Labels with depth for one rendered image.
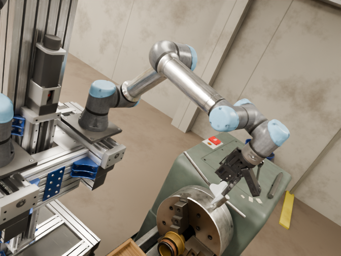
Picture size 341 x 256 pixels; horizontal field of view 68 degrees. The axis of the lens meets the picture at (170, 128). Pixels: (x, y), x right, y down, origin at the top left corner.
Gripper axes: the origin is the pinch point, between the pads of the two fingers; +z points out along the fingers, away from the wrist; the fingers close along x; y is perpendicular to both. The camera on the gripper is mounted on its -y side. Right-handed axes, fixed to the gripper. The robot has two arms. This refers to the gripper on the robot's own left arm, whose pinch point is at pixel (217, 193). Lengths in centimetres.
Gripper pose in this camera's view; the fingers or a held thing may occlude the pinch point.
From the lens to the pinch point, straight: 101.0
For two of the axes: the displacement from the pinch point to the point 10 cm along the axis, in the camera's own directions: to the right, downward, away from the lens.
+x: -3.9, 3.5, -8.5
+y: -7.6, -6.5, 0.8
